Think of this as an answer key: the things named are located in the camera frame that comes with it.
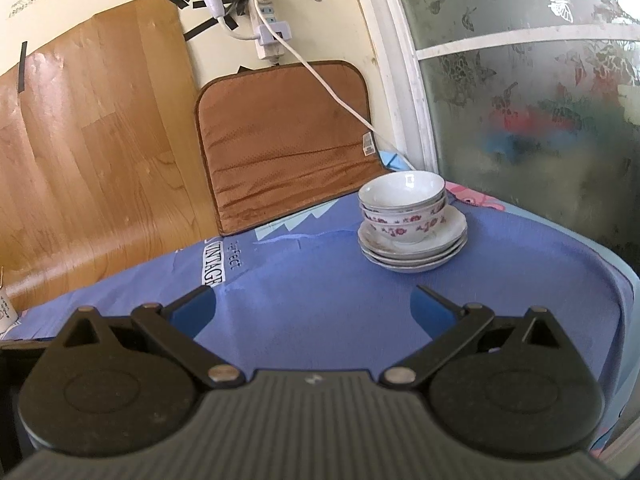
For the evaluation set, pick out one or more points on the wooden laminate board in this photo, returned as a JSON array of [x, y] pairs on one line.
[[101, 166]]

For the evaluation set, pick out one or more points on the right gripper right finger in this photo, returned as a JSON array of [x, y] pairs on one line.
[[452, 330]]

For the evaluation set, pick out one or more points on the white enamel mug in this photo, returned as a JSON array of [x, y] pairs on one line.
[[8, 314]]

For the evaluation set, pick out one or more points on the floral plate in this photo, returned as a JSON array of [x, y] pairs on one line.
[[405, 267], [415, 259], [454, 227]]

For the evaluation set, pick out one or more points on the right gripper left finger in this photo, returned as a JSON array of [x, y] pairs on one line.
[[170, 331]]

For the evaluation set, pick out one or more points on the red floral bowl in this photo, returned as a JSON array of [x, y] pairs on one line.
[[401, 189], [411, 229], [411, 215]]

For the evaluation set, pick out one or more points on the floral plate back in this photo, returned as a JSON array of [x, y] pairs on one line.
[[454, 227]]

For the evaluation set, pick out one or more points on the brown seat cushion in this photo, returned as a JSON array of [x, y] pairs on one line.
[[274, 142]]

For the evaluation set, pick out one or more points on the frosted floral glass door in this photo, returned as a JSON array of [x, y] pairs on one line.
[[535, 102]]

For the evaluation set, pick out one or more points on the blue patterned tablecloth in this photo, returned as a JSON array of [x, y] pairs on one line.
[[299, 294]]

